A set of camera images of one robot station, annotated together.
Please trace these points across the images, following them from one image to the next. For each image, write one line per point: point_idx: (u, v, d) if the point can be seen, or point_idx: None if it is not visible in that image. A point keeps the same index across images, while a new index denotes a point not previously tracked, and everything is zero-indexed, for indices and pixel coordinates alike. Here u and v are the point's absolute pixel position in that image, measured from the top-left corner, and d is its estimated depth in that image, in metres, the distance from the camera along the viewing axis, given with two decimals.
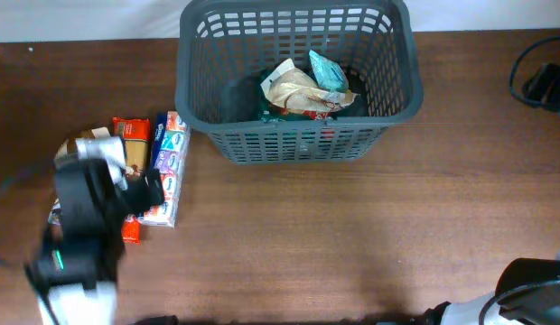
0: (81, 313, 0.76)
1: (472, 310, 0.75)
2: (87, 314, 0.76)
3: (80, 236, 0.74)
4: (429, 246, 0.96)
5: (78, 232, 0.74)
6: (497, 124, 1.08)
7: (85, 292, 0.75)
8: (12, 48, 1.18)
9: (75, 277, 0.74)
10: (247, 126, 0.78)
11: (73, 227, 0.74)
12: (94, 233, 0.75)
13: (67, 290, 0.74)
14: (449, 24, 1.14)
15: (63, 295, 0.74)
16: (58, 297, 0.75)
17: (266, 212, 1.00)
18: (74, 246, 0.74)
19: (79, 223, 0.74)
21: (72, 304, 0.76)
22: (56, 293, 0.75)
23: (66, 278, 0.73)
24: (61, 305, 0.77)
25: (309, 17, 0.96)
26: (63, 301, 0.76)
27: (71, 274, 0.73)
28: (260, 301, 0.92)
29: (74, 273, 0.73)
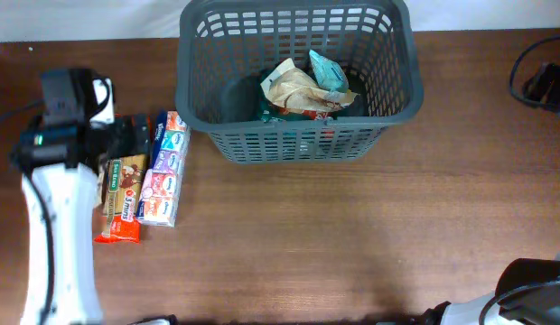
0: (54, 189, 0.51)
1: (472, 310, 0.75)
2: (80, 193, 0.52)
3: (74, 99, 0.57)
4: (429, 246, 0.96)
5: (82, 102, 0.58)
6: (497, 124, 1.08)
7: (65, 169, 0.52)
8: (12, 48, 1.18)
9: (61, 142, 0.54)
10: (247, 126, 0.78)
11: (80, 118, 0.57)
12: (89, 135, 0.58)
13: (72, 193, 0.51)
14: (449, 24, 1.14)
15: (53, 178, 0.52)
16: (42, 172, 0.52)
17: (266, 211, 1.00)
18: (69, 110, 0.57)
19: (83, 105, 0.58)
21: (60, 218, 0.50)
22: (48, 200, 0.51)
23: (50, 152, 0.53)
24: (46, 175, 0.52)
25: (309, 17, 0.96)
26: (48, 173, 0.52)
27: (58, 138, 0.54)
28: (260, 301, 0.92)
29: (73, 114, 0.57)
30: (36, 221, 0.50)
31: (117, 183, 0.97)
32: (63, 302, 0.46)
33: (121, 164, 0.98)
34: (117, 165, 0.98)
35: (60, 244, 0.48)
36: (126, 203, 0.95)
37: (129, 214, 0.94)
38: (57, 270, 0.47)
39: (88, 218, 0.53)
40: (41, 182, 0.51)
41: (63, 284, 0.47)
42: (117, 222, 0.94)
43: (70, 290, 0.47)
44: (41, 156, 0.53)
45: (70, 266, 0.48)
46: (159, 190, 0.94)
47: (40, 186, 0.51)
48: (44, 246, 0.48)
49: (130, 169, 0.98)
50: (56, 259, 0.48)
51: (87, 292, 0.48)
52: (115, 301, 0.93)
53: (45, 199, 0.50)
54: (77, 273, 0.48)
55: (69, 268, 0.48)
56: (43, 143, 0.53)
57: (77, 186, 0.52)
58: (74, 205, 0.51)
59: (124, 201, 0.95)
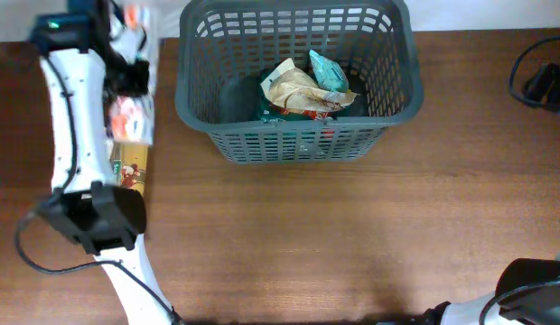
0: (70, 67, 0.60)
1: (473, 310, 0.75)
2: (76, 65, 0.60)
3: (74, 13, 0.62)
4: (428, 246, 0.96)
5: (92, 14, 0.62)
6: (496, 123, 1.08)
7: (79, 52, 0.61)
8: None
9: (77, 41, 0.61)
10: (247, 126, 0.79)
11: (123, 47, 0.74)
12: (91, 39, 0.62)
13: (69, 63, 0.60)
14: (449, 23, 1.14)
15: (66, 60, 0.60)
16: (58, 56, 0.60)
17: (266, 210, 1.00)
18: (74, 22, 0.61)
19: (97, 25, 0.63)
21: (79, 93, 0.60)
22: (66, 79, 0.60)
23: (70, 35, 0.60)
24: (60, 55, 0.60)
25: (309, 17, 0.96)
26: (59, 52, 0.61)
27: (71, 23, 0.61)
28: (260, 301, 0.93)
29: (76, 19, 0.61)
30: (56, 97, 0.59)
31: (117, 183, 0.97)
32: (86, 165, 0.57)
33: (121, 164, 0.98)
34: (116, 164, 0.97)
35: (79, 114, 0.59)
36: None
37: None
38: (81, 135, 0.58)
39: (98, 82, 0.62)
40: (57, 63, 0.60)
41: (82, 153, 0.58)
42: None
43: (88, 157, 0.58)
44: (57, 40, 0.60)
45: (88, 129, 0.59)
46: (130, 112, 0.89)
47: (56, 67, 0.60)
48: (67, 116, 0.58)
49: (130, 169, 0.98)
50: (76, 123, 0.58)
51: (102, 159, 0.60)
52: (114, 301, 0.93)
53: (62, 78, 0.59)
54: (96, 140, 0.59)
55: (88, 138, 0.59)
56: (58, 34, 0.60)
57: (91, 66, 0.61)
58: (88, 85, 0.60)
59: None
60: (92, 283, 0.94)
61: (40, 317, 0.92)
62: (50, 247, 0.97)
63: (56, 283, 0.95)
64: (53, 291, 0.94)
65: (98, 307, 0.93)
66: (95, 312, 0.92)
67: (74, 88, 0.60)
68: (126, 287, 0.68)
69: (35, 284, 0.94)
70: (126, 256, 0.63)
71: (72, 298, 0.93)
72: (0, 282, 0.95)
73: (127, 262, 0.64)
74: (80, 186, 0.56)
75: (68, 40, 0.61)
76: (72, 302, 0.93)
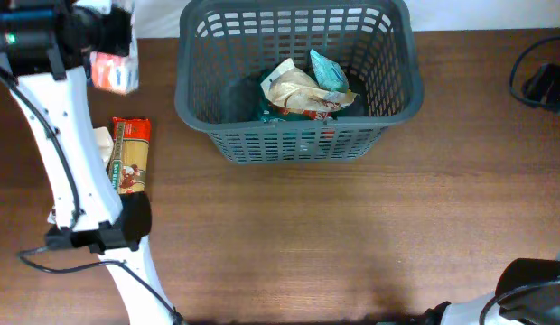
0: (51, 96, 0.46)
1: (473, 310, 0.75)
2: (53, 96, 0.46)
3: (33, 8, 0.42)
4: (428, 246, 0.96)
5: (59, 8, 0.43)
6: (496, 123, 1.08)
7: (55, 79, 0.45)
8: None
9: (42, 51, 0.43)
10: (247, 125, 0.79)
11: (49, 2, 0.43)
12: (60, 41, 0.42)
13: (42, 96, 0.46)
14: (449, 23, 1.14)
15: (40, 91, 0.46)
16: (26, 82, 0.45)
17: (266, 210, 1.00)
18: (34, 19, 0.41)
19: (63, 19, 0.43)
21: (67, 131, 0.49)
22: (46, 117, 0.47)
23: (27, 39, 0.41)
24: (29, 83, 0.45)
25: (309, 17, 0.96)
26: (28, 79, 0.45)
27: (36, 29, 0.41)
28: (260, 301, 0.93)
29: (36, 13, 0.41)
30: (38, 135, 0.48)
31: (117, 183, 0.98)
32: (91, 205, 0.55)
33: (121, 164, 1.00)
34: (117, 165, 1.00)
35: (70, 153, 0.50)
36: None
37: None
38: (79, 179, 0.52)
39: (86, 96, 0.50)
40: (28, 92, 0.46)
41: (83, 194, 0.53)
42: None
43: (91, 197, 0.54)
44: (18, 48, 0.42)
45: (86, 171, 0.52)
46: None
47: (32, 98, 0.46)
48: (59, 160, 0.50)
49: (130, 169, 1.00)
50: (70, 167, 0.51)
51: (103, 186, 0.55)
52: (114, 301, 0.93)
53: (41, 114, 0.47)
54: (95, 173, 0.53)
55: (88, 180, 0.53)
56: (22, 39, 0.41)
57: (74, 91, 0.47)
58: (76, 117, 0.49)
59: None
60: (92, 283, 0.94)
61: (40, 317, 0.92)
62: (49, 247, 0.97)
63: (55, 283, 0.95)
64: (53, 291, 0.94)
65: (98, 307, 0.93)
66: (95, 312, 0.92)
67: (60, 125, 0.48)
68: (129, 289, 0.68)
69: (35, 284, 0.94)
70: (131, 258, 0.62)
71: (71, 298, 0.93)
72: (0, 282, 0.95)
73: (132, 263, 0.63)
74: (88, 225, 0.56)
75: (31, 47, 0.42)
76: (72, 302, 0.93)
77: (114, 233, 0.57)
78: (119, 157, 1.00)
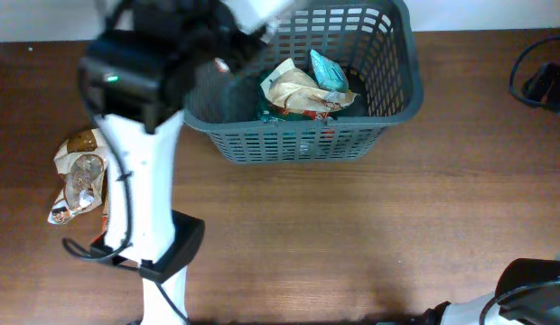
0: (134, 140, 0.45)
1: (473, 311, 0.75)
2: (135, 143, 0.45)
3: (148, 50, 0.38)
4: (428, 246, 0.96)
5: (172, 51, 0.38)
6: (497, 123, 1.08)
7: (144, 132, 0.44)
8: (14, 49, 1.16)
9: (143, 95, 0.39)
10: (248, 125, 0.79)
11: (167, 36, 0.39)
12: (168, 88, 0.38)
13: (123, 139, 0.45)
14: (449, 23, 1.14)
15: (123, 134, 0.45)
16: (113, 122, 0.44)
17: (266, 210, 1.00)
18: (145, 60, 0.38)
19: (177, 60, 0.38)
21: (139, 178, 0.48)
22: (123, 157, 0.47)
23: (133, 80, 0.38)
24: (114, 124, 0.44)
25: (309, 17, 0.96)
26: (115, 121, 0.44)
27: (134, 72, 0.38)
28: (260, 301, 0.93)
29: (149, 57, 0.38)
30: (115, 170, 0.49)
31: None
32: (140, 242, 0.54)
33: None
34: None
35: (137, 194, 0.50)
36: None
37: None
38: (138, 217, 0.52)
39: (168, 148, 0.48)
40: (111, 133, 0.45)
41: (137, 231, 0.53)
42: None
43: (144, 236, 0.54)
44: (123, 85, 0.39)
45: (147, 212, 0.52)
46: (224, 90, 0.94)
47: (114, 141, 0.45)
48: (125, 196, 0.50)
49: None
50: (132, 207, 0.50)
51: (161, 227, 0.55)
52: (114, 301, 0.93)
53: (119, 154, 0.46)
54: (156, 217, 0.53)
55: (145, 220, 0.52)
56: (120, 79, 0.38)
57: (158, 144, 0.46)
58: (152, 168, 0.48)
59: None
60: (92, 283, 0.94)
61: (40, 317, 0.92)
62: (49, 248, 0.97)
63: (55, 283, 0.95)
64: (53, 291, 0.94)
65: (98, 307, 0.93)
66: (94, 312, 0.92)
67: (135, 168, 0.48)
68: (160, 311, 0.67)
69: (35, 284, 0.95)
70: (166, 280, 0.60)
71: (71, 298, 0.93)
72: (0, 281, 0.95)
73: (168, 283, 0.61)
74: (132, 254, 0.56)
75: (131, 86, 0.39)
76: (72, 301, 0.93)
77: (153, 274, 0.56)
78: None
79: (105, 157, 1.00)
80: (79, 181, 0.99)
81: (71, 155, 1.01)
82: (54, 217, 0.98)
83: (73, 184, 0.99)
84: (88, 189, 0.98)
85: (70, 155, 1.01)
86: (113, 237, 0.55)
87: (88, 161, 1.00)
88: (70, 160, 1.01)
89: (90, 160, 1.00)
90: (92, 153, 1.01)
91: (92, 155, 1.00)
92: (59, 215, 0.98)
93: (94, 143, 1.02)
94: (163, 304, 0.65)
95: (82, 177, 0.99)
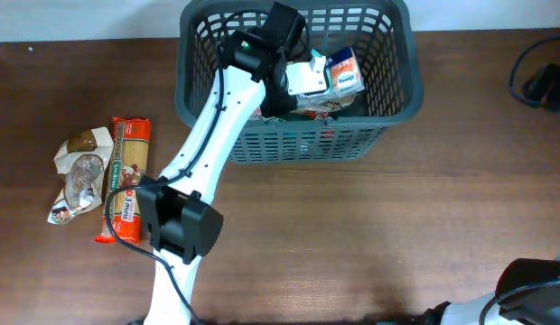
0: (236, 85, 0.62)
1: (473, 311, 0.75)
2: (239, 84, 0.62)
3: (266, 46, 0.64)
4: (428, 246, 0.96)
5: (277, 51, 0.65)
6: (497, 123, 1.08)
7: (251, 78, 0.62)
8: (13, 48, 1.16)
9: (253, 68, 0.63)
10: (248, 126, 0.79)
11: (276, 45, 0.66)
12: (266, 68, 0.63)
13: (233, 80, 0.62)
14: (450, 24, 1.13)
15: (234, 77, 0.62)
16: (230, 69, 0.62)
17: (266, 210, 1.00)
18: (260, 51, 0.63)
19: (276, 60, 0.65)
21: (230, 110, 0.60)
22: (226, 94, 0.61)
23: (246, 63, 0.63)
24: (232, 70, 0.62)
25: (309, 17, 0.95)
26: (233, 69, 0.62)
27: (252, 54, 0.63)
28: (260, 301, 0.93)
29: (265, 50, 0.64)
30: (211, 103, 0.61)
31: (117, 183, 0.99)
32: (200, 174, 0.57)
33: (121, 164, 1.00)
34: (117, 165, 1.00)
35: (220, 125, 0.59)
36: (127, 204, 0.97)
37: (129, 214, 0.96)
38: (210, 145, 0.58)
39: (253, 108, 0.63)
40: (227, 74, 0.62)
41: (201, 162, 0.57)
42: (117, 222, 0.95)
43: (205, 169, 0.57)
44: (241, 60, 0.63)
45: (221, 143, 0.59)
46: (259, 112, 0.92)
47: (225, 79, 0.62)
48: (210, 125, 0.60)
49: (130, 169, 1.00)
50: (212, 133, 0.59)
51: (216, 176, 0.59)
52: (115, 301, 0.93)
53: (223, 89, 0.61)
54: (219, 160, 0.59)
55: (214, 153, 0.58)
56: (243, 56, 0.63)
57: (255, 92, 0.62)
58: (242, 108, 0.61)
59: (124, 201, 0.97)
60: (92, 283, 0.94)
61: (41, 317, 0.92)
62: (49, 248, 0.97)
63: (55, 283, 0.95)
64: (53, 292, 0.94)
65: (98, 307, 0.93)
66: (95, 312, 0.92)
67: (229, 102, 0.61)
68: (162, 313, 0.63)
69: (35, 284, 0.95)
70: (179, 264, 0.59)
71: (72, 298, 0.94)
72: (0, 281, 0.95)
73: (178, 270, 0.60)
74: (181, 190, 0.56)
75: (247, 61, 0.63)
76: (73, 301, 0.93)
77: (191, 214, 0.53)
78: (119, 157, 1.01)
79: (105, 157, 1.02)
80: (79, 180, 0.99)
81: (71, 155, 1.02)
82: (54, 217, 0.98)
83: (73, 184, 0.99)
84: (88, 189, 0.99)
85: (71, 154, 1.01)
86: (172, 167, 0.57)
87: (87, 161, 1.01)
88: (70, 160, 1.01)
89: (90, 160, 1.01)
90: (92, 153, 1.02)
91: (92, 155, 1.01)
92: (59, 214, 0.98)
93: (93, 142, 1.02)
94: (171, 298, 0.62)
95: (82, 177, 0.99)
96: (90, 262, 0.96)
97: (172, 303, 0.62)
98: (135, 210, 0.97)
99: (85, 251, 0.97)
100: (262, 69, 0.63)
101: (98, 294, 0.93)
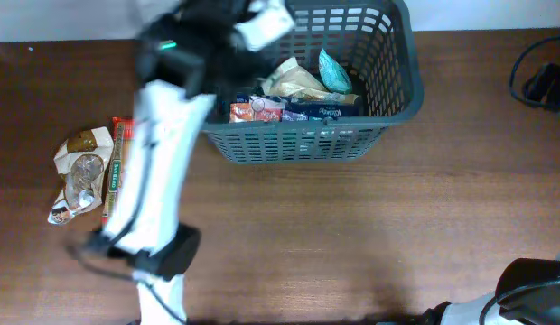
0: (163, 108, 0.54)
1: (473, 311, 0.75)
2: (166, 113, 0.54)
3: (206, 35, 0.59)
4: (428, 246, 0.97)
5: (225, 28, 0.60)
6: (497, 123, 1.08)
7: (175, 102, 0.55)
8: (12, 48, 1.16)
9: (188, 64, 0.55)
10: (247, 126, 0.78)
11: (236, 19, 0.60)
12: (207, 65, 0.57)
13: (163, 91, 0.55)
14: (450, 23, 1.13)
15: (157, 101, 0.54)
16: (154, 92, 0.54)
17: (266, 210, 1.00)
18: (212, 8, 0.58)
19: (220, 46, 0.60)
21: (162, 148, 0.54)
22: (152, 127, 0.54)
23: (184, 56, 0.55)
24: (154, 89, 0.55)
25: (309, 17, 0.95)
26: (156, 93, 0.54)
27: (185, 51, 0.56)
28: (260, 301, 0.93)
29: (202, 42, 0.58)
30: (139, 142, 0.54)
31: (117, 183, 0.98)
32: (144, 226, 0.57)
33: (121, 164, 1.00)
34: (117, 165, 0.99)
35: (154, 168, 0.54)
36: None
37: None
38: (150, 190, 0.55)
39: (184, 128, 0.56)
40: (150, 101, 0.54)
41: (144, 210, 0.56)
42: None
43: (149, 220, 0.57)
44: (170, 69, 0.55)
45: (161, 185, 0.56)
46: (271, 116, 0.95)
47: (148, 111, 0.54)
48: (142, 169, 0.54)
49: None
50: (148, 177, 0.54)
51: (164, 212, 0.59)
52: (115, 301, 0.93)
53: (147, 126, 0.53)
54: (165, 195, 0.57)
55: (154, 196, 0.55)
56: (172, 51, 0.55)
57: (183, 116, 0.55)
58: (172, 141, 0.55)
59: None
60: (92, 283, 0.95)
61: (42, 317, 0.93)
62: (49, 248, 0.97)
63: (55, 283, 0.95)
64: (53, 292, 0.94)
65: (98, 307, 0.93)
66: (95, 312, 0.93)
67: (159, 139, 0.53)
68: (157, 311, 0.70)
69: (35, 284, 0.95)
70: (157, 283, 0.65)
71: (72, 298, 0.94)
72: (0, 281, 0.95)
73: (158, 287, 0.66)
74: (128, 245, 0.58)
75: (181, 58, 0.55)
76: (73, 301, 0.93)
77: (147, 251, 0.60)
78: (119, 157, 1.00)
79: (104, 157, 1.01)
80: (79, 181, 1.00)
81: (71, 155, 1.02)
82: (54, 217, 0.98)
83: (73, 184, 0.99)
84: (88, 189, 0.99)
85: (70, 154, 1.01)
86: (116, 222, 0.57)
87: (87, 161, 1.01)
88: (70, 159, 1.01)
89: (90, 160, 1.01)
90: (92, 153, 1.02)
91: (92, 155, 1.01)
92: (59, 215, 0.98)
93: (93, 142, 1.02)
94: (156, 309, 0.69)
95: (82, 177, 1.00)
96: None
97: (158, 311, 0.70)
98: None
99: None
100: (188, 68, 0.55)
101: (98, 294, 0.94)
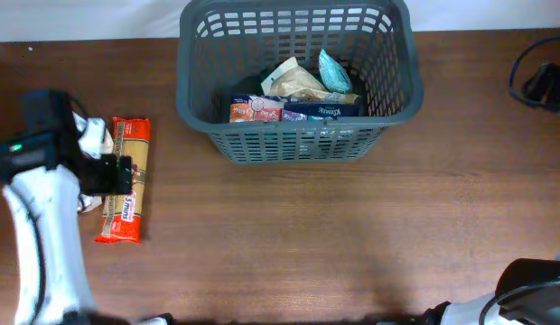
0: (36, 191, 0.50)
1: (472, 311, 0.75)
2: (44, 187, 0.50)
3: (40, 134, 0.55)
4: (428, 246, 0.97)
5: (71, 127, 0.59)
6: (497, 123, 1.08)
7: (46, 170, 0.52)
8: (12, 48, 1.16)
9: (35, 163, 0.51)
10: (247, 125, 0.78)
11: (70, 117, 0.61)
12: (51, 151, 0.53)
13: (54, 192, 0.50)
14: (450, 24, 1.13)
15: (31, 181, 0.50)
16: (19, 181, 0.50)
17: (266, 210, 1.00)
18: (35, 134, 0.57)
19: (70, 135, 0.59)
21: (47, 216, 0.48)
22: (32, 202, 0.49)
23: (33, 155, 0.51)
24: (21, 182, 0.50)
25: (309, 17, 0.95)
26: (24, 176, 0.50)
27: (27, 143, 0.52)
28: (260, 301, 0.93)
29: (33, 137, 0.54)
30: (20, 222, 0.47)
31: None
32: (58, 292, 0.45)
33: None
34: None
35: (48, 237, 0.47)
36: (126, 204, 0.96)
37: (129, 214, 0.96)
38: (53, 264, 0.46)
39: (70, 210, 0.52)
40: (18, 189, 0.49)
41: (53, 282, 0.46)
42: (117, 222, 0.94)
43: (56, 289, 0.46)
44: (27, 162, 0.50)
45: (61, 258, 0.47)
46: (271, 116, 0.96)
47: (22, 191, 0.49)
48: (37, 245, 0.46)
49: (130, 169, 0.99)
50: (45, 246, 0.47)
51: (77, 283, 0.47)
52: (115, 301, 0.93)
53: (28, 201, 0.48)
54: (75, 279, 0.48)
55: (59, 257, 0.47)
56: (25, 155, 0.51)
57: (57, 186, 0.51)
58: (58, 205, 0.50)
59: (124, 201, 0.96)
60: (92, 283, 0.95)
61: None
62: None
63: None
64: None
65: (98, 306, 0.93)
66: None
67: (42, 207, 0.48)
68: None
69: None
70: None
71: None
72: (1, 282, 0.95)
73: None
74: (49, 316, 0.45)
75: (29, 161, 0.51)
76: None
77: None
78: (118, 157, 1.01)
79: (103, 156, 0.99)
80: None
81: None
82: None
83: None
84: None
85: None
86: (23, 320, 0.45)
87: None
88: None
89: None
90: None
91: None
92: None
93: None
94: None
95: None
96: (89, 262, 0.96)
97: None
98: (135, 210, 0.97)
99: (86, 251, 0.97)
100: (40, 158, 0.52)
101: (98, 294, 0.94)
